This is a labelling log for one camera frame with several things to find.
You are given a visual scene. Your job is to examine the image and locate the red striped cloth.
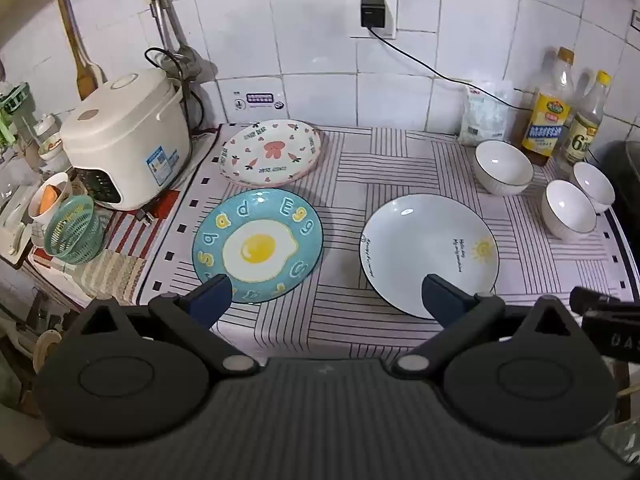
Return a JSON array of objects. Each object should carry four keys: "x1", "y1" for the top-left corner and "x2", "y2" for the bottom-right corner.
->
[{"x1": 29, "y1": 189, "x2": 182, "y2": 272}]

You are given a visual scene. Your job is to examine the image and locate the green plastic basket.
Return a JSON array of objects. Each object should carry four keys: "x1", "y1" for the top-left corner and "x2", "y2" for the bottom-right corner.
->
[{"x1": 43, "y1": 195, "x2": 107, "y2": 266}]

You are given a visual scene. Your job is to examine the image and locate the white wall sticker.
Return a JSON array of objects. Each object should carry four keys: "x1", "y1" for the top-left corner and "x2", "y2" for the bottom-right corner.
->
[{"x1": 230, "y1": 87, "x2": 287, "y2": 113}]

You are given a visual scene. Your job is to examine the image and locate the white ribbed bowl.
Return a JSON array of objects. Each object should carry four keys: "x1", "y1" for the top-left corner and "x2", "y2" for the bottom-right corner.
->
[
  {"x1": 572, "y1": 161, "x2": 616, "y2": 212},
  {"x1": 473, "y1": 140, "x2": 535, "y2": 196},
  {"x1": 542, "y1": 180, "x2": 598, "y2": 241}
]

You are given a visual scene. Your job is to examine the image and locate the black rice cooker cord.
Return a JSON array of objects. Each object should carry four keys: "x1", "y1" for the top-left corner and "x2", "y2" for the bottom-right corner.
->
[{"x1": 144, "y1": 47, "x2": 221, "y2": 141}]

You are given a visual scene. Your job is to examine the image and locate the pink bear print plate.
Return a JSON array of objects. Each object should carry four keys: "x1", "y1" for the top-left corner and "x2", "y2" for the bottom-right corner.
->
[{"x1": 218, "y1": 119, "x2": 322, "y2": 188}]

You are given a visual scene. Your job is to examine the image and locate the black charger plug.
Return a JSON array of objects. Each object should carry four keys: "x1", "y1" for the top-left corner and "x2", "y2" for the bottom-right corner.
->
[{"x1": 360, "y1": 0, "x2": 387, "y2": 30}]

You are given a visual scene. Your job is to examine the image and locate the black cooking pot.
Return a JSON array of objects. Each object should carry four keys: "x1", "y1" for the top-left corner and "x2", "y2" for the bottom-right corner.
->
[{"x1": 597, "y1": 140, "x2": 640, "y2": 222}]

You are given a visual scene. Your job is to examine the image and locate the white rice cooker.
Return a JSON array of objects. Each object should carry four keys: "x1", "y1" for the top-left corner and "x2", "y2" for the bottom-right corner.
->
[{"x1": 59, "y1": 67, "x2": 194, "y2": 211}]

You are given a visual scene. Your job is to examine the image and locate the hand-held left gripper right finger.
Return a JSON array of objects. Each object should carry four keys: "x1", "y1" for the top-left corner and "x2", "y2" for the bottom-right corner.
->
[{"x1": 391, "y1": 273, "x2": 587, "y2": 379}]

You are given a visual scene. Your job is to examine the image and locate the white sun print plate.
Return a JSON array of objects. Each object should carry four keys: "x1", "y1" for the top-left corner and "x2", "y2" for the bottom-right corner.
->
[{"x1": 360, "y1": 193, "x2": 500, "y2": 321}]

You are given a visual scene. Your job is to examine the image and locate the white salt bag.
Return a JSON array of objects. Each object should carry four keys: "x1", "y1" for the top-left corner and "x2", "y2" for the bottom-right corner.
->
[{"x1": 458, "y1": 80, "x2": 514, "y2": 147}]

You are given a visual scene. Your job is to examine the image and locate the wooden spatula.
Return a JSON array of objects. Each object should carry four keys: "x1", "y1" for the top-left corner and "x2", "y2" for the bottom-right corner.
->
[{"x1": 55, "y1": 0, "x2": 104, "y2": 102}]

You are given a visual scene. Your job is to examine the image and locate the orange carrot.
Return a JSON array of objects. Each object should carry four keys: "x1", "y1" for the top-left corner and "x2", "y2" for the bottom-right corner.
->
[{"x1": 38, "y1": 184, "x2": 64, "y2": 216}]

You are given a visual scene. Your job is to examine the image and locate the black charger cable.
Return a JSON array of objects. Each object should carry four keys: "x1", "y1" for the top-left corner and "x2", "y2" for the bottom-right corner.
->
[{"x1": 368, "y1": 26, "x2": 534, "y2": 112}]

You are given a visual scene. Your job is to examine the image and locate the beige woven cloth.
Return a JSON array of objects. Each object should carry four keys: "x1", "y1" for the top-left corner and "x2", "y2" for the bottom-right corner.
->
[{"x1": 69, "y1": 249, "x2": 149, "y2": 307}]

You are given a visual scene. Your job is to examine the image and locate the blue fried egg plate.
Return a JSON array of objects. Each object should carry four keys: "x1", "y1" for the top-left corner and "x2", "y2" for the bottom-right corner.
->
[{"x1": 192, "y1": 188, "x2": 324, "y2": 304}]

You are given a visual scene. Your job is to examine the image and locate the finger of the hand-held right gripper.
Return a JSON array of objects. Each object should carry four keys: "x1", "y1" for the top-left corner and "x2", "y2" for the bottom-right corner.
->
[{"x1": 569, "y1": 287, "x2": 622, "y2": 317}]

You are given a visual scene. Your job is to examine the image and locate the white wall socket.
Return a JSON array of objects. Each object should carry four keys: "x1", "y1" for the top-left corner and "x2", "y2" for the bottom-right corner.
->
[{"x1": 348, "y1": 0, "x2": 400, "y2": 41}]

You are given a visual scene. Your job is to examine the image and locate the striped tablecloth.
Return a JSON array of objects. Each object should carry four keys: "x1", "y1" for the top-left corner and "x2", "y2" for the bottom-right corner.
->
[{"x1": 136, "y1": 122, "x2": 640, "y2": 358}]

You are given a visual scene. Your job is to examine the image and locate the yellow label oil bottle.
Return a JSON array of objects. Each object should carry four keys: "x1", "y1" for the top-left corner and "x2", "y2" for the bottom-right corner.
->
[{"x1": 520, "y1": 47, "x2": 576, "y2": 157}]

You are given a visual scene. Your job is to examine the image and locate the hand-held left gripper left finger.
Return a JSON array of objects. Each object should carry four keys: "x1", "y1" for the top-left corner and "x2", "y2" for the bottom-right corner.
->
[{"x1": 67, "y1": 274, "x2": 261, "y2": 377}]

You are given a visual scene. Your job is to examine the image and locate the white checked mug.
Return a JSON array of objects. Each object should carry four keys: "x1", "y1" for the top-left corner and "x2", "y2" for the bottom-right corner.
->
[{"x1": 27, "y1": 172, "x2": 75, "y2": 249}]

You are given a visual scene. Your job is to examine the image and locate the clear vinegar bottle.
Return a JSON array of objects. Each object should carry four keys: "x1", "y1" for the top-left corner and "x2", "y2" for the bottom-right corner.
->
[{"x1": 556, "y1": 71, "x2": 613, "y2": 172}]

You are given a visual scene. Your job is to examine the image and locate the metal ladle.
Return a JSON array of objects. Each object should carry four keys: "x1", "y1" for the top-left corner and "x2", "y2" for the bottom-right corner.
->
[{"x1": 147, "y1": 0, "x2": 202, "y2": 81}]

